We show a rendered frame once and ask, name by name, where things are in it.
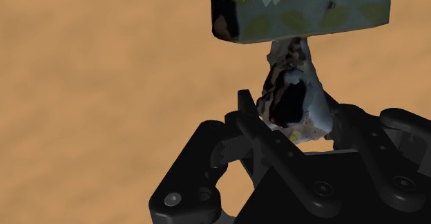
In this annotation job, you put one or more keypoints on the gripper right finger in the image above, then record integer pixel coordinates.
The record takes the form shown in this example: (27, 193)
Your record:
(377, 149)

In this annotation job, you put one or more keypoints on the grey green patterned box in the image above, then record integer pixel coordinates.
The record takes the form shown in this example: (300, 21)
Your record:
(303, 11)

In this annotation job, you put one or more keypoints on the grey black object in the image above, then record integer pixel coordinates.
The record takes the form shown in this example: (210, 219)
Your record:
(298, 95)

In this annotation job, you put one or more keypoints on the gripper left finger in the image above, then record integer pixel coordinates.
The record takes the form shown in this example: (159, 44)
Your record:
(266, 149)

